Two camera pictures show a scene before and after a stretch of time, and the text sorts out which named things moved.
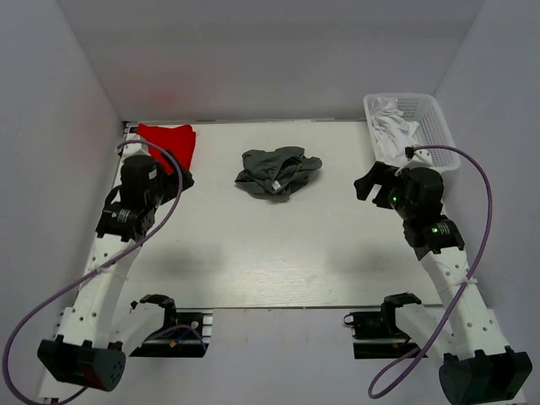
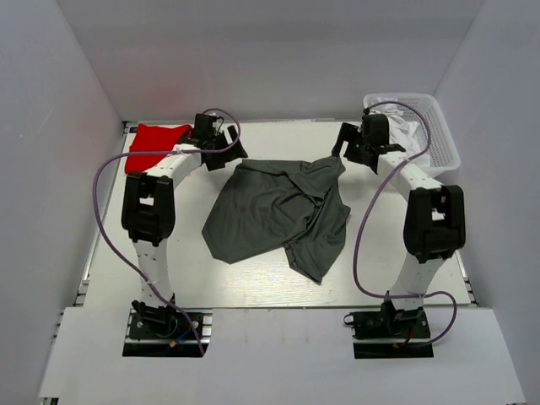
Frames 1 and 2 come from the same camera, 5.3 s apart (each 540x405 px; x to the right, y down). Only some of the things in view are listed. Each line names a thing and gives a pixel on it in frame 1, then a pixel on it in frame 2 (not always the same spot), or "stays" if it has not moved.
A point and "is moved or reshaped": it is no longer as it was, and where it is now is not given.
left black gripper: x=188 y=180 to x=237 y=152
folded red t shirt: x=179 y=140 stays
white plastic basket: x=432 y=131 stays
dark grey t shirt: x=276 y=173 is moved or reshaped
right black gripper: x=378 y=175 to x=349 y=133
